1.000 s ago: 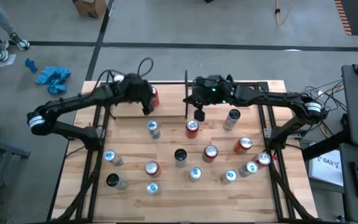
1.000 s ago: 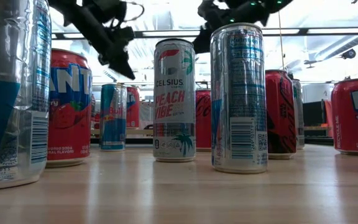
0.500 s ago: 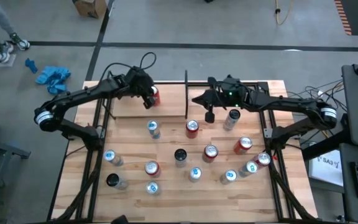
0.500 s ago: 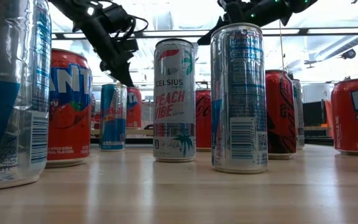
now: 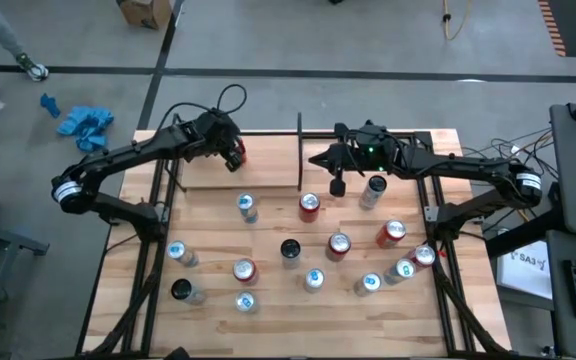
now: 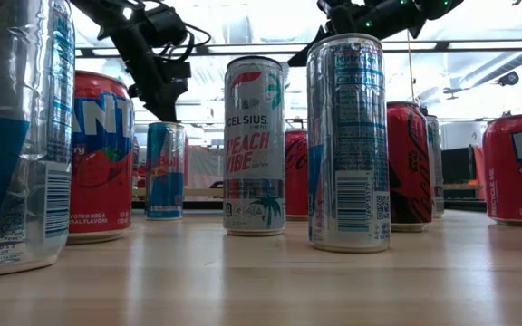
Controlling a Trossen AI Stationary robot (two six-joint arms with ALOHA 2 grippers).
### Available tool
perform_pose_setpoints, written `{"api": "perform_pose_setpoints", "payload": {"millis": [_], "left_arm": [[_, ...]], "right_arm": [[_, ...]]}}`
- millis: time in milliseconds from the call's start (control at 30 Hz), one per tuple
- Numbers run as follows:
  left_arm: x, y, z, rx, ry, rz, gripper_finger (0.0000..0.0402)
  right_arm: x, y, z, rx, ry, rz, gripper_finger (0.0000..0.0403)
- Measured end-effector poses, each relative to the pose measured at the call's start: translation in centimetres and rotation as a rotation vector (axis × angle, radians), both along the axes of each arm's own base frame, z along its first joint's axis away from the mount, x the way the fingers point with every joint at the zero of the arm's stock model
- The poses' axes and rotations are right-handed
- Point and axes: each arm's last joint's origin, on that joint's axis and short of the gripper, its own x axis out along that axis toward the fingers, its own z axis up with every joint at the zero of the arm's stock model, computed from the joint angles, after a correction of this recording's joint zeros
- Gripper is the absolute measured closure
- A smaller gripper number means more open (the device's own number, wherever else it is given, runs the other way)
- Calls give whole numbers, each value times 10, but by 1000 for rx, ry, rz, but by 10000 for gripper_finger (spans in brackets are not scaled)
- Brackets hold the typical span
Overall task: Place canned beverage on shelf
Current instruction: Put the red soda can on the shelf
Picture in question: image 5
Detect black power strip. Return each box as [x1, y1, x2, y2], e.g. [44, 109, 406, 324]
[485, 167, 529, 191]

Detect brown cardboard box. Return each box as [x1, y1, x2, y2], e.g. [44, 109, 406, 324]
[117, 0, 174, 30]

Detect white paper sign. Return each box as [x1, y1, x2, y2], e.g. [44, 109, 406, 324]
[496, 241, 554, 301]

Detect large blue cloth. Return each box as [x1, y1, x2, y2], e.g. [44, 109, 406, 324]
[56, 105, 115, 153]

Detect black desk beam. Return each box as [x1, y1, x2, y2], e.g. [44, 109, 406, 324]
[485, 207, 569, 259]

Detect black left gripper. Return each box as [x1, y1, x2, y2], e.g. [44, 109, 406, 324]
[195, 110, 246, 173]

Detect tangled floor cables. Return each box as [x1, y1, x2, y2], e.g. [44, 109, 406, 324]
[462, 127, 559, 224]

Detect red soda can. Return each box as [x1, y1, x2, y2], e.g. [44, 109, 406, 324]
[407, 244, 437, 271]

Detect grey metal side table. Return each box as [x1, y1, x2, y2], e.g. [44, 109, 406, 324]
[0, 214, 51, 360]

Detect blue silver Red Bull can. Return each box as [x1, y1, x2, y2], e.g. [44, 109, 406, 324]
[235, 192, 260, 225]

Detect black cable bundle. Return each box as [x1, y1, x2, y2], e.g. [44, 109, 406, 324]
[430, 259, 512, 357]
[87, 234, 167, 359]

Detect silver sugar-free Red Bull can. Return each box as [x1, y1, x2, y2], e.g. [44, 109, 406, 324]
[303, 268, 327, 294]
[355, 272, 384, 298]
[383, 257, 417, 286]
[234, 290, 258, 315]
[167, 240, 200, 269]

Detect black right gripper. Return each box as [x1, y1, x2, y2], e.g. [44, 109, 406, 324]
[308, 121, 405, 198]

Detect orange Fanta can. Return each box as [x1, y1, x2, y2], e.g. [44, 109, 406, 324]
[375, 219, 408, 250]

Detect yellow floor cable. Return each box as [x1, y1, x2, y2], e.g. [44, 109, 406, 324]
[441, 0, 472, 41]

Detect white Celsius can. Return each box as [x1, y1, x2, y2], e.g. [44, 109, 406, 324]
[170, 278, 207, 306]
[279, 238, 303, 271]
[358, 174, 388, 210]

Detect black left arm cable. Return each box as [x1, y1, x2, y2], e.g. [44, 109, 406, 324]
[157, 83, 248, 131]

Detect red Fanta strawberry can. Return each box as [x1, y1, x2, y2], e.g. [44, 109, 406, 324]
[232, 257, 259, 286]

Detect red Coca-Cola Star Wars can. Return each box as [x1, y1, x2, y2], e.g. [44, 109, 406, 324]
[325, 232, 353, 263]

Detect small blue cloth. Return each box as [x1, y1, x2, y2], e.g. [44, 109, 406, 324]
[40, 92, 62, 119]

